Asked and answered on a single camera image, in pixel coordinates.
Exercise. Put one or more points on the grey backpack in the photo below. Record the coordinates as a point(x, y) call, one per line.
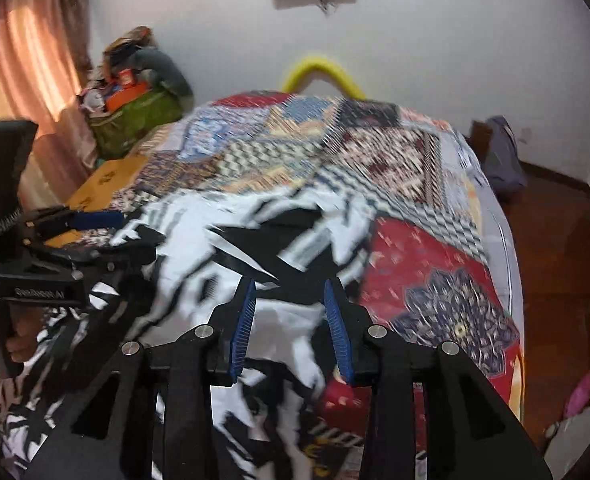
point(505, 160)

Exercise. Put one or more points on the yellow foam tube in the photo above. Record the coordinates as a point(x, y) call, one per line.
point(320, 62)

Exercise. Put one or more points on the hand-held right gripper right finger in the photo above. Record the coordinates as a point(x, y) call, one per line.
point(337, 332)

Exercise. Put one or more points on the pink plush item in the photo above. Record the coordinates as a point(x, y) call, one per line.
point(579, 395)

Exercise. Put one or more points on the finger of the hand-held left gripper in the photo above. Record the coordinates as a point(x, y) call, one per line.
point(105, 259)
point(97, 219)

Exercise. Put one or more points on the person's left hand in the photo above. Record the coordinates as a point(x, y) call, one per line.
point(25, 332)

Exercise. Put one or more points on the grey neck pillow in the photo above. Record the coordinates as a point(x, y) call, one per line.
point(172, 75)

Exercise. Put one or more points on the black and white patterned garment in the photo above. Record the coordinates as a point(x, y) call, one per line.
point(185, 260)

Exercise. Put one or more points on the pink curtain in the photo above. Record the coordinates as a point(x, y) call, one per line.
point(25, 60)

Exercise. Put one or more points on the white wall socket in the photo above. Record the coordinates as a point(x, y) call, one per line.
point(526, 136)

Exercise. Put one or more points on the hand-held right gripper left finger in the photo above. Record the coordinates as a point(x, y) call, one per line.
point(242, 327)

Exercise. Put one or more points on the patchwork printed blanket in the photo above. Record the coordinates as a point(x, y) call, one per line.
point(415, 260)

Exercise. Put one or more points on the green storage bag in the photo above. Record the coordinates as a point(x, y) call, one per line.
point(135, 120)

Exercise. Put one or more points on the wooden lap desk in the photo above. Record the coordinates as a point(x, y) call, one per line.
point(105, 180)

